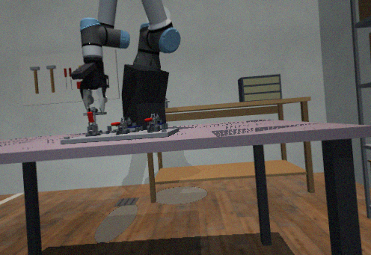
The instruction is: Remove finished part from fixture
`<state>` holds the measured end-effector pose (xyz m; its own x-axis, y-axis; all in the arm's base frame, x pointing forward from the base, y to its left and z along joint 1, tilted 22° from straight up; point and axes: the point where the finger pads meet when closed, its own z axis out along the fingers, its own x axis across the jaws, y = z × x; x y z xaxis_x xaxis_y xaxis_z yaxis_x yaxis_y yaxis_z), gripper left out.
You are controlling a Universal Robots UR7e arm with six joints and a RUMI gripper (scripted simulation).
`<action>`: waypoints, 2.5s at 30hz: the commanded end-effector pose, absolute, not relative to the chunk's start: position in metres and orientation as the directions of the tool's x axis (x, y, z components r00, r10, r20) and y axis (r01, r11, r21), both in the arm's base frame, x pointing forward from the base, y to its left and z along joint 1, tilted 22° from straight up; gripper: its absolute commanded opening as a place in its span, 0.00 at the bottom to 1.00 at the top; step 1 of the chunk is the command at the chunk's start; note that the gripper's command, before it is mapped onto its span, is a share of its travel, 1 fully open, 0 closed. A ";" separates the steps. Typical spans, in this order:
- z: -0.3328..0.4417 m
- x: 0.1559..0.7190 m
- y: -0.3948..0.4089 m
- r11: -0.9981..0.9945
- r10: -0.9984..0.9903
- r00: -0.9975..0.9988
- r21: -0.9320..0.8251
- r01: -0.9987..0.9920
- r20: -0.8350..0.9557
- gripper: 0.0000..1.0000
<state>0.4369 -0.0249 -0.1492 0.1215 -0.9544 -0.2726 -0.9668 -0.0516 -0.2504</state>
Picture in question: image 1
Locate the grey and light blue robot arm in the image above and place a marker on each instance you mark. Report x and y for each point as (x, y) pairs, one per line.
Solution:
(157, 35)

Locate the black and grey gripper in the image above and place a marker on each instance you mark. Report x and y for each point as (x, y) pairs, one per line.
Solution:
(91, 81)

